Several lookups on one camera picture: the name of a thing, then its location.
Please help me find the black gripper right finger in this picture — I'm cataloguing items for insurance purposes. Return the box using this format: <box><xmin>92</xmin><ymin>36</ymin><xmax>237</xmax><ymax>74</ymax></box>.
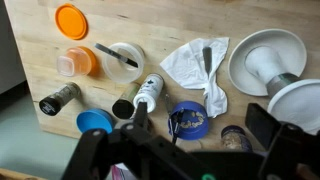
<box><xmin>245</xmin><ymin>102</ymin><xmax>282</xmax><ymax>152</ymax></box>

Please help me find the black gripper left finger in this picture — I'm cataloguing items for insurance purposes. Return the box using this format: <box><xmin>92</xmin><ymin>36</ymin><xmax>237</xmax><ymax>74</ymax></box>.
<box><xmin>133</xmin><ymin>101</ymin><xmax>150</xmax><ymax>131</ymax></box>

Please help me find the green spice jar black cap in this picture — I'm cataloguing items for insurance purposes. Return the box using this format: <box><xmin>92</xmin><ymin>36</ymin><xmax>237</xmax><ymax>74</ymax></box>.
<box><xmin>111</xmin><ymin>81</ymin><xmax>142</xmax><ymax>120</ymax></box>

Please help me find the white spice bottle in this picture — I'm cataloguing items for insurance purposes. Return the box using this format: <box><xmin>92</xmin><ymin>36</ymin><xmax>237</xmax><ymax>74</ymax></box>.
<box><xmin>132</xmin><ymin>73</ymin><xmax>165</xmax><ymax>114</ymax></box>

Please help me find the jar with dark blue rim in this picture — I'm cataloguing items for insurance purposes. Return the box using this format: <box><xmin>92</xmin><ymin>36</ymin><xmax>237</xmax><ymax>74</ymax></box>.
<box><xmin>220</xmin><ymin>124</ymin><xmax>254</xmax><ymax>153</ymax></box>

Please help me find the blue plastic cup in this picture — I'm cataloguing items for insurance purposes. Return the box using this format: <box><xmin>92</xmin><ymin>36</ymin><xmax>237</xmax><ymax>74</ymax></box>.
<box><xmin>76</xmin><ymin>108</ymin><xmax>115</xmax><ymax>135</ymax></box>

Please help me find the blue plastic bowl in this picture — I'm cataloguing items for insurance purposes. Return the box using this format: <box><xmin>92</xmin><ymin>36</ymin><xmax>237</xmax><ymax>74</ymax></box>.
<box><xmin>167</xmin><ymin>100</ymin><xmax>210</xmax><ymax>141</ymax></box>

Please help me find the pink white package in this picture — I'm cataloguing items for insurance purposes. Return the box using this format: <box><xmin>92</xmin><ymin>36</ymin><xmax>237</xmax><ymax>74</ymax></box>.
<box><xmin>110</xmin><ymin>164</ymin><xmax>128</xmax><ymax>180</ymax></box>

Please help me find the grey knife with black tip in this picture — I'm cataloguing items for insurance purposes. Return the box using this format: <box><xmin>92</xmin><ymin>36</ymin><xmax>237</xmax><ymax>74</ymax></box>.
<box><xmin>94</xmin><ymin>42</ymin><xmax>140</xmax><ymax>69</ymax></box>

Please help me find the white crumpled paper napkin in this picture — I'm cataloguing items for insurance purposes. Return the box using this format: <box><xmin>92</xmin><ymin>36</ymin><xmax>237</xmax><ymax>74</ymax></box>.
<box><xmin>159</xmin><ymin>36</ymin><xmax>231</xmax><ymax>119</ymax></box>

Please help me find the white shallow bowl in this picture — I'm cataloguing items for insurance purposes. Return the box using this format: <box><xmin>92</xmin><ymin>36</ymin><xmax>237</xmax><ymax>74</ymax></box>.
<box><xmin>227</xmin><ymin>28</ymin><xmax>308</xmax><ymax>98</ymax></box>

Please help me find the black cap glass spice jar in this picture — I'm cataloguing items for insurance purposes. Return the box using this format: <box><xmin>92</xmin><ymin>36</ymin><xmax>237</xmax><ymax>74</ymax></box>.
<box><xmin>38</xmin><ymin>81</ymin><xmax>82</xmax><ymax>117</ymax></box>

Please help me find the small clear container orange lid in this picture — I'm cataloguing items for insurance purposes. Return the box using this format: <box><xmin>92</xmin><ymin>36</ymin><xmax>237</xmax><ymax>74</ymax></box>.
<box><xmin>55</xmin><ymin>45</ymin><xmax>98</xmax><ymax>78</ymax></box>

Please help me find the orange round plastic lid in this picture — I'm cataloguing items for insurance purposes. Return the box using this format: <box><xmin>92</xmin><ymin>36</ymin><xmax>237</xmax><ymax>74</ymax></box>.
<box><xmin>54</xmin><ymin>3</ymin><xmax>89</xmax><ymax>41</ymax></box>

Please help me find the grey metal utensil handle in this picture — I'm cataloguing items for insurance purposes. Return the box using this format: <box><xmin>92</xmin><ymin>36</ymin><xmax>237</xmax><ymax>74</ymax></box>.
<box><xmin>202</xmin><ymin>46</ymin><xmax>214</xmax><ymax>80</ymax></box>

